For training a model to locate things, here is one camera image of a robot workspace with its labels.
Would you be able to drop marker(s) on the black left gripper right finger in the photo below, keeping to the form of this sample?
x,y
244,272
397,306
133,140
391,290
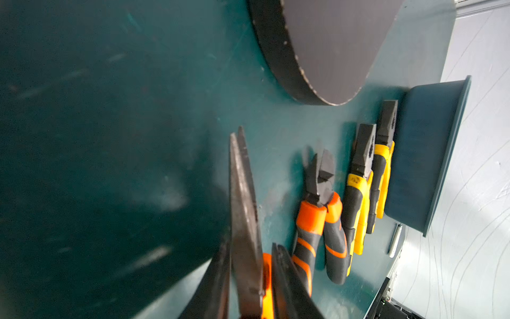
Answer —
x,y
289,295

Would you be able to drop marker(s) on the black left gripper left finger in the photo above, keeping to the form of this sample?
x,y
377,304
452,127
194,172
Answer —
x,y
211,298

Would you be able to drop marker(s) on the orange long nose pliers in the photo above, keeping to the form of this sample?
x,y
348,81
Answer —
x,y
252,268

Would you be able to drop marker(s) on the orange black pliers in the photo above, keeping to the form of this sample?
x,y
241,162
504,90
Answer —
x,y
319,217

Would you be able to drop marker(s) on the small yellow black pliers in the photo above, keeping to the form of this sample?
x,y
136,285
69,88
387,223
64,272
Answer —
x,y
356,200

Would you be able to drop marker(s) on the large yellow black pliers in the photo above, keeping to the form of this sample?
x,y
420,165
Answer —
x,y
384,148

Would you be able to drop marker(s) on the teal plastic storage box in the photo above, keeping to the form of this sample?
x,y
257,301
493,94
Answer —
x,y
428,123

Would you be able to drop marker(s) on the dark oval stand base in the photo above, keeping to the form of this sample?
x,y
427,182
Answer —
x,y
321,52

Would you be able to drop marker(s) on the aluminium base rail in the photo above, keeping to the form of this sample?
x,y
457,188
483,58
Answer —
x,y
384,304

